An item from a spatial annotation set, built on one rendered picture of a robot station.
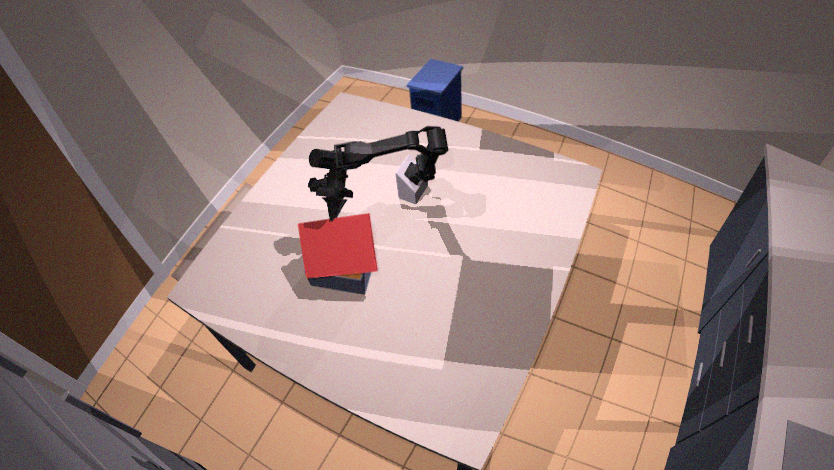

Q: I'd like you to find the red lid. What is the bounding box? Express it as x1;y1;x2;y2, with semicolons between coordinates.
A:
297;213;378;278

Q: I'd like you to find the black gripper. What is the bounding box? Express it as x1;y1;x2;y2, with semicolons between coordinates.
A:
316;170;354;221

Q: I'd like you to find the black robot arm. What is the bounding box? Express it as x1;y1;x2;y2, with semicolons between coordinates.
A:
307;125;448;192

